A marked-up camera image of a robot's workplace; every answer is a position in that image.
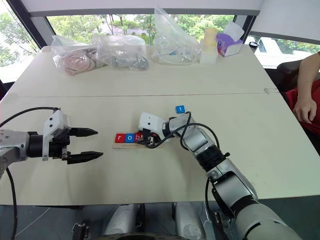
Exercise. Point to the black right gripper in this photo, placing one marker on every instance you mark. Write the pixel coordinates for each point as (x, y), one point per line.
(146, 132)

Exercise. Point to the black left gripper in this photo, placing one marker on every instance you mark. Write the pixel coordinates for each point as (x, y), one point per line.
(58, 140)

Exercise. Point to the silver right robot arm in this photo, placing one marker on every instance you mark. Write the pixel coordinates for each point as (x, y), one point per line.
(200, 141)

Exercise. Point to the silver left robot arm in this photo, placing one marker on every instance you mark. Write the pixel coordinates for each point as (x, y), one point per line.
(12, 143)

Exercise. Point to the person's bare forearm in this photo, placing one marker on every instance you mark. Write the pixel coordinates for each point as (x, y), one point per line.
(308, 75)

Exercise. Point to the red letter block b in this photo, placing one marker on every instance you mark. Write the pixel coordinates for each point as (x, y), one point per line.
(138, 137)

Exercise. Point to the blue letter block o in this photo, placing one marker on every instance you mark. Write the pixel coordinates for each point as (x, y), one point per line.
(129, 137)

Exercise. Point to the wooden letter tray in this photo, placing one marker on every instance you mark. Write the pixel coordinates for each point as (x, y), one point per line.
(125, 146)

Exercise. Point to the red letter block r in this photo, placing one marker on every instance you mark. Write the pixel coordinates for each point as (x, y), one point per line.
(120, 138)

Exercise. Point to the blue letter block t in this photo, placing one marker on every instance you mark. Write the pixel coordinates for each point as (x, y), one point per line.
(180, 109)

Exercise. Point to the silver robot leg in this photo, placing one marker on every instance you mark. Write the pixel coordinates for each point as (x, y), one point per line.
(188, 220)
(122, 218)

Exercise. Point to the dark rounded robot torso shape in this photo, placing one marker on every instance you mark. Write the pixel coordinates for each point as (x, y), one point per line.
(140, 237)

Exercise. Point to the person's bare hand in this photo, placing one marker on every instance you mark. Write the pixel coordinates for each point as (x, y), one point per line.
(305, 110)

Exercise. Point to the plastic bag with pink items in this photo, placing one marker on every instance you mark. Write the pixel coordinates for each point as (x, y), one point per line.
(75, 60)

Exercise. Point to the black clamp under table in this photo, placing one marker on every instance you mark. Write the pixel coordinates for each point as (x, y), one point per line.
(81, 231)

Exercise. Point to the plastic bag with grey items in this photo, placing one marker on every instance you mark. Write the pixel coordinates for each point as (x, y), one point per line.
(122, 53)

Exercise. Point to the purple tissue box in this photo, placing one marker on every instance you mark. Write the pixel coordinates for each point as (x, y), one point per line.
(228, 42)

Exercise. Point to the small black round object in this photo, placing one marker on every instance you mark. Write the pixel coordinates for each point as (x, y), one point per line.
(253, 44)

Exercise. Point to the black chair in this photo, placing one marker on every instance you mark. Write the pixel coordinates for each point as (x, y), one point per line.
(288, 75)

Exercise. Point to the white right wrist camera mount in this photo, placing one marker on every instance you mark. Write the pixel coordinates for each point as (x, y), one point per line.
(150, 122)

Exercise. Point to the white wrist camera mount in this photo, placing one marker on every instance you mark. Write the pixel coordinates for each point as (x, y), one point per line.
(57, 118)
(150, 122)

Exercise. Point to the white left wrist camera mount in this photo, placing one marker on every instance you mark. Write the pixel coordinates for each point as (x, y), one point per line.
(57, 118)

